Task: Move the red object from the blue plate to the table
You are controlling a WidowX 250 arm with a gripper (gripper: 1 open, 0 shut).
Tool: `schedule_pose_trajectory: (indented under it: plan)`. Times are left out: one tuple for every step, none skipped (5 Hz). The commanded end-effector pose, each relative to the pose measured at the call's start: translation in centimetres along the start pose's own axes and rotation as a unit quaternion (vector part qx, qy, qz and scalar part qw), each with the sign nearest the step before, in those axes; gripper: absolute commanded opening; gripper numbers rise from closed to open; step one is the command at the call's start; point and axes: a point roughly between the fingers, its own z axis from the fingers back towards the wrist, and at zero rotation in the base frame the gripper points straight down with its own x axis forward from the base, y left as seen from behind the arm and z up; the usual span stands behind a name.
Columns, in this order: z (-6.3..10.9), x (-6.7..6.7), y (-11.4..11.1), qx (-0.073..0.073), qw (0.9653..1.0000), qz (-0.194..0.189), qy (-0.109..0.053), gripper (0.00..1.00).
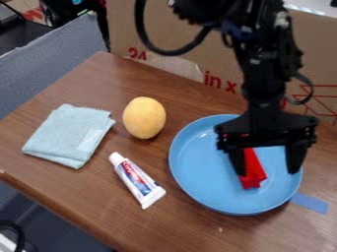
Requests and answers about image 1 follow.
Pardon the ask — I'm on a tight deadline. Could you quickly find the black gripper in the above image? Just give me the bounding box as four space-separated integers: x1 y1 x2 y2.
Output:
212 98 318 176

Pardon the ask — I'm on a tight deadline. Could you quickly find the red star-shaped bar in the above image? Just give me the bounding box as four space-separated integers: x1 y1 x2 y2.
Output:
239 148 267 190

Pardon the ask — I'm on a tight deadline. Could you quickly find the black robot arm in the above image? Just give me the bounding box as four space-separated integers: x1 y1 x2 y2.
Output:
171 0 318 175

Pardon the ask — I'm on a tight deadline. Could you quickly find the blue plate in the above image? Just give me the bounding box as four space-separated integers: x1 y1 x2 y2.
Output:
168 114 304 216

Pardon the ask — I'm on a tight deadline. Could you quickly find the blue tape strip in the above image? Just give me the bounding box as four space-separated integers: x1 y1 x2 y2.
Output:
291 193 328 215

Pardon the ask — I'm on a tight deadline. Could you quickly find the white toothpaste tube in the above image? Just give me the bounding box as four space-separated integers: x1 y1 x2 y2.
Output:
109 152 165 210

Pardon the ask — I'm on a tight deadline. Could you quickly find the brown cardboard box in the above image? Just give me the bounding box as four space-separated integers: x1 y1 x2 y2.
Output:
106 0 337 126

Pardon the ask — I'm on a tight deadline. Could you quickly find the yellow round fruit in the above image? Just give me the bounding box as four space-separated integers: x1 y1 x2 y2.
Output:
122 96 165 139

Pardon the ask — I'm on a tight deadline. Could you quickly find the light blue folded cloth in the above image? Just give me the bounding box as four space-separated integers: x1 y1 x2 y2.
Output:
21 104 116 169

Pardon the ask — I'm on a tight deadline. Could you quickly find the grey fabric partition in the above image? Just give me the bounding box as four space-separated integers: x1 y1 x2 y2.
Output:
0 14 106 120

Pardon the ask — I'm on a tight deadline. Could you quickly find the black device in background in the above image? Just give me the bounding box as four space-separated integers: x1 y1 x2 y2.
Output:
38 0 110 48

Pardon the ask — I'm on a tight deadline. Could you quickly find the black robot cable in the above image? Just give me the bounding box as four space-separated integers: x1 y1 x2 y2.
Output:
132 0 211 57

